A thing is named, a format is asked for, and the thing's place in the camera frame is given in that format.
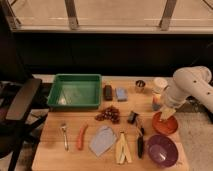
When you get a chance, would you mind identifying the light blue towel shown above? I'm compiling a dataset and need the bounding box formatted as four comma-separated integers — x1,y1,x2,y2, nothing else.
89,126,117,157

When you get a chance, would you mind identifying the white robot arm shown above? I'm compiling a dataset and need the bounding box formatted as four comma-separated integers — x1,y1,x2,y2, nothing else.
160,66,213,119

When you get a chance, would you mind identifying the orange fruit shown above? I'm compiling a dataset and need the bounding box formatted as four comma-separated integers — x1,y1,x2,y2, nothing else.
153,94,162,104

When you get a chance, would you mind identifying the white paper cup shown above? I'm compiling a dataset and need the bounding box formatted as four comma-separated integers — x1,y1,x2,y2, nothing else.
153,77,168,94

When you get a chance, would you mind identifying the small black clip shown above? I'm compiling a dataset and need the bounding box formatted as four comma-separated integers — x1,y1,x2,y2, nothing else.
127,111,138,124

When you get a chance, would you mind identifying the purple bowl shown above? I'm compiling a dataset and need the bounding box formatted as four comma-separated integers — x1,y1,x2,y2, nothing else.
147,134,179,168

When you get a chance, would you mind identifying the small metal cup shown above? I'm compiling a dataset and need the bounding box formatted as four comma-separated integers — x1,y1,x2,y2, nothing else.
135,80,146,93

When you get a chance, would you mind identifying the blue sponge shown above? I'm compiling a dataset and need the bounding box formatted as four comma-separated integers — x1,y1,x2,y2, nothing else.
115,87,128,101

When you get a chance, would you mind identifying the bunch of red grapes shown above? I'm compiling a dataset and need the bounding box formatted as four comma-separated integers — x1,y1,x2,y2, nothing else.
95,106,120,124

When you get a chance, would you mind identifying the orange carrot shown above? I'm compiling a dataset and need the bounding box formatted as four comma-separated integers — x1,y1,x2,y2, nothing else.
76,124,88,150

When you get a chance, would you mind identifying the green plastic tray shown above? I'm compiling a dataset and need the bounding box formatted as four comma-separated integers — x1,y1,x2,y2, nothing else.
47,74,102,109

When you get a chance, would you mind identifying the silver fork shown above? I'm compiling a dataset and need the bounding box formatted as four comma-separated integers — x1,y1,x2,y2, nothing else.
61,123,69,151

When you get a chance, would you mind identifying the black office chair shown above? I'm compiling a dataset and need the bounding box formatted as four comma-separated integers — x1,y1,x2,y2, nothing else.
0,0,47,171

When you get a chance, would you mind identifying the black handled knife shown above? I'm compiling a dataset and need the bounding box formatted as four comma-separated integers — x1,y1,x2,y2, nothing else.
136,117,144,158

